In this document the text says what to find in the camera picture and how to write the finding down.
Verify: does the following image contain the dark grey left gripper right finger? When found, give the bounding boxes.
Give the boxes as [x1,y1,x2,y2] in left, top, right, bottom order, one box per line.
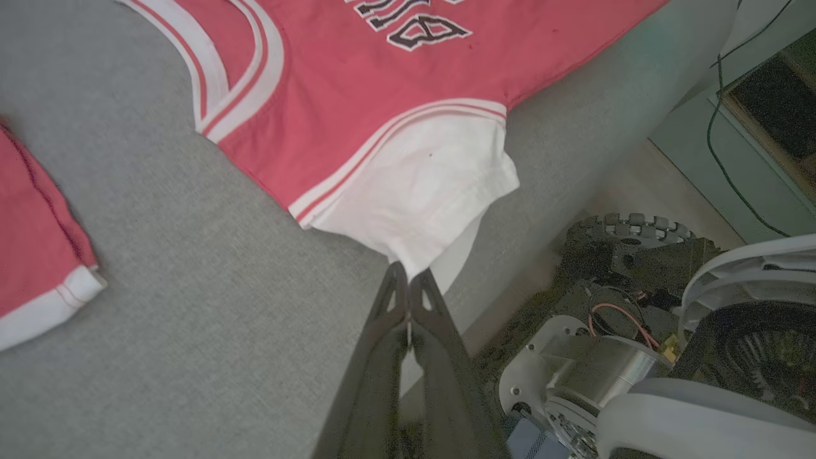
[408,269,511,459]

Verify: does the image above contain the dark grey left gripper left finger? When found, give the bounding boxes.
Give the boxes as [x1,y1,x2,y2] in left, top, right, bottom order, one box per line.
[312,261,409,459]

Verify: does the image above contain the red shirt with white sleeves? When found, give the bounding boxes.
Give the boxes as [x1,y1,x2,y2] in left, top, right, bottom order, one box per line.
[118,0,670,399]

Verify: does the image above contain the red shorts with white hems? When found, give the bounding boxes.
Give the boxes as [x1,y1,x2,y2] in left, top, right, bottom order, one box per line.
[0,118,108,353]

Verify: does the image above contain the robot wheeled base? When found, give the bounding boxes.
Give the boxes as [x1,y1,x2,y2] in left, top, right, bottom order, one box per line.
[475,233,816,459]

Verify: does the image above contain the black omni wheel grey rollers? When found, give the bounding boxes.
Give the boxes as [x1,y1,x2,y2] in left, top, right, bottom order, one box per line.
[561,212,697,256]

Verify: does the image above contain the large black drive wheel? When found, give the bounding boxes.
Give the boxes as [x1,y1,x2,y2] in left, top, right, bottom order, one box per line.
[676,300,816,425]

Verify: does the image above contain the pale cabinet with dark panel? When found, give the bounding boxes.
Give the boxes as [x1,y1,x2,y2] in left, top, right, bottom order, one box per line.
[649,29,816,246]

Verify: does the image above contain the thin red wire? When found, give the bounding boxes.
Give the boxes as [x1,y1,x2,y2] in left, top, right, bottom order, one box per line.
[588,302,662,350]

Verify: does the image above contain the thin green cable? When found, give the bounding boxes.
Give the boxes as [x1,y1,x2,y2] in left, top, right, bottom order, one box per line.
[704,54,792,240]

